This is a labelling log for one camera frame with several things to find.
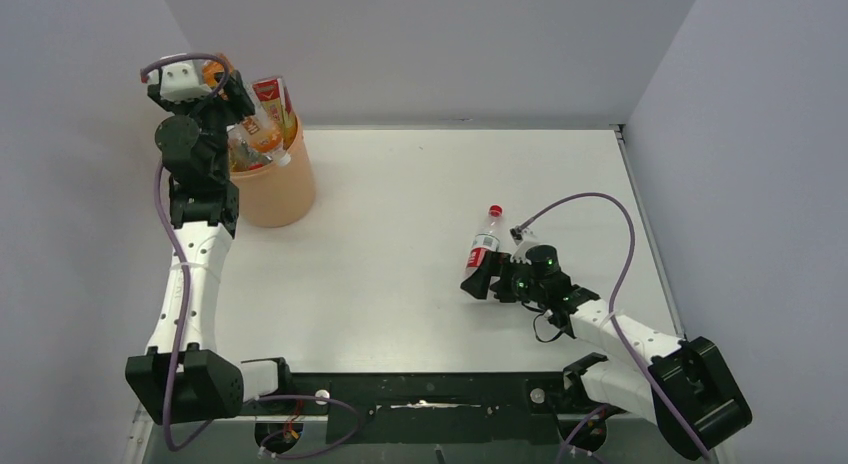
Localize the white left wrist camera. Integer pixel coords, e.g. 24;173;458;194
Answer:
142;60;211;103

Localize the red-yellow label bottle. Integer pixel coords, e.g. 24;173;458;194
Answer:
252;76;298;149

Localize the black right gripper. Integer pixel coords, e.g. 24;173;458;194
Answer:
462;251;547;304

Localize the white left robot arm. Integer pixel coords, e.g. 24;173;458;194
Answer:
125;61;289;425

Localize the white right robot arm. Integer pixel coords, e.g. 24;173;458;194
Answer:
460;245;753;460

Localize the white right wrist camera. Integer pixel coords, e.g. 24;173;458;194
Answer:
510;226;541;262

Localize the red-blue label bottle red cap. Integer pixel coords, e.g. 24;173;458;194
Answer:
463;204;504;279

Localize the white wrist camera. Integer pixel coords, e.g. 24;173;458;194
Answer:
142;60;211;103
510;226;541;262

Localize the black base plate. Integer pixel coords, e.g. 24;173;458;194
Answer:
241;371;598;445

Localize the orange drink bottle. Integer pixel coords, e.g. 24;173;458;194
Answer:
228;81;291;167

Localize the orange plastic bin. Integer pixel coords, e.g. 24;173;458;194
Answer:
230;114;316;228

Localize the red-label bottle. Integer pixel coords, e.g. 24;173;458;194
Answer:
228;136;272;172

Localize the aluminium frame rail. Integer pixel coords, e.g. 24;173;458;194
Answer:
120;406;167;464

